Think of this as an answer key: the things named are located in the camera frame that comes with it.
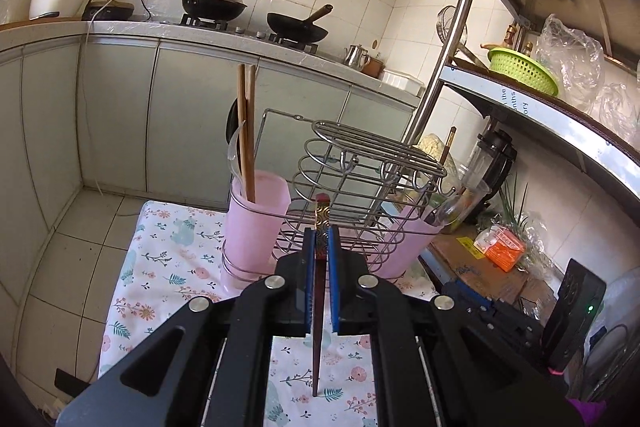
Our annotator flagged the clear plastic cup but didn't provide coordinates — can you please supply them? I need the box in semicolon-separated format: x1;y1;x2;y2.
431;179;494;234

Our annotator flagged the black blender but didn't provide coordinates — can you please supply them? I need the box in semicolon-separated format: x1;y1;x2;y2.
467;129;519;222

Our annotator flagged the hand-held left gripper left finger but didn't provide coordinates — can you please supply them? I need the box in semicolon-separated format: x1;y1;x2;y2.
57;227;318;427

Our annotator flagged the metal mesh strainer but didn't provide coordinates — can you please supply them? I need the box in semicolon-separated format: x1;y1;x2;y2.
438;5;490;68

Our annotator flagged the pale green kitchen cabinet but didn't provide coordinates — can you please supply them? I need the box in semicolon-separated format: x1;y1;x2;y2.
0;32;422;229

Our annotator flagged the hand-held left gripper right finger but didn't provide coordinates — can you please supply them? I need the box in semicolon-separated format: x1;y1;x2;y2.
327;226;583;427

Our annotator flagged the metal shelf rack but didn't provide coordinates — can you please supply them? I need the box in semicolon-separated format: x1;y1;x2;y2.
404;0;640;230

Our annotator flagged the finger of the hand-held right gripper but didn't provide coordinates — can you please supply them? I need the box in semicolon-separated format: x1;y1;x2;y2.
441;281;546;359

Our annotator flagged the bag of pale noodles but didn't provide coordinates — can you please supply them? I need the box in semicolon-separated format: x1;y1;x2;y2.
414;134;459;188

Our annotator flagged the clear plastic bag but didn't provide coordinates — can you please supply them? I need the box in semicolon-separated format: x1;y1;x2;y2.
597;82;640;144
537;13;606;114

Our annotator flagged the pink plastic cup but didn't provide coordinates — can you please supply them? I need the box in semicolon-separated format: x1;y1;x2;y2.
370;202;445;281
221;171;292;295

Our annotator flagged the clear plastic spoon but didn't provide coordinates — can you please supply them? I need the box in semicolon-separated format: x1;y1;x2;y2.
227;121;249;204

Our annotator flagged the floral print cloth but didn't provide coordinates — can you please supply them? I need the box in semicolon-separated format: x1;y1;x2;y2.
97;201;442;427

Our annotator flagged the black wok wooden handle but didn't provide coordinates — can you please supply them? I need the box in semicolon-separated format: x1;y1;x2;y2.
266;4;335;44

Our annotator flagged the orange packet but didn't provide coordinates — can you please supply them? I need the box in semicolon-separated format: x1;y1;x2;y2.
473;224;527;272

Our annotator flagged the white power cable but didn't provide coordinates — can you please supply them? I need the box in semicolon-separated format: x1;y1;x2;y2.
81;2;117;198

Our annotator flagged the brown bottle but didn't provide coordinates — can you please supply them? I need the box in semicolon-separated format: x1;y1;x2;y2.
501;22;536;58

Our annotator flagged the white lidded container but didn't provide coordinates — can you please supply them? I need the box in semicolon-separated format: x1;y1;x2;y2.
380;69;425;94

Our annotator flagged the dark red gold-tipped chopstick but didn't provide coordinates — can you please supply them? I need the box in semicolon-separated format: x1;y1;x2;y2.
310;193;332;398

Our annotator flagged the black electric cooker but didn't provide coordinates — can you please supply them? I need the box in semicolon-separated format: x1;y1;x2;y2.
81;0;135;22

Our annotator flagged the gas stove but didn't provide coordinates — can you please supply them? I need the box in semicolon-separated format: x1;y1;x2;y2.
161;15;322;56

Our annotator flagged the metal kettle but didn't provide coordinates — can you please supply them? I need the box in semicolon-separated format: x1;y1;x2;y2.
342;44;372;69

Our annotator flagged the light wooden chopstick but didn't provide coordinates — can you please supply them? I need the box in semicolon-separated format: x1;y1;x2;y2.
236;64;251;204
245;64;257;204

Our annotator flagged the green leafy vegetable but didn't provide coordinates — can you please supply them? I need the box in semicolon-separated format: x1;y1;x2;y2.
499;181;547;259

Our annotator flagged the metal wire utensil rack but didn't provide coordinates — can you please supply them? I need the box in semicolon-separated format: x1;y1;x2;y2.
222;108;458;294

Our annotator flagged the cardboard box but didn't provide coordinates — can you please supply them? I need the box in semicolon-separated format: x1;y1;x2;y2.
429;227;559;309

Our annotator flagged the green plastic basket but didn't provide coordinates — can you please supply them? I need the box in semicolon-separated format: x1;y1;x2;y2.
487;46;561;97

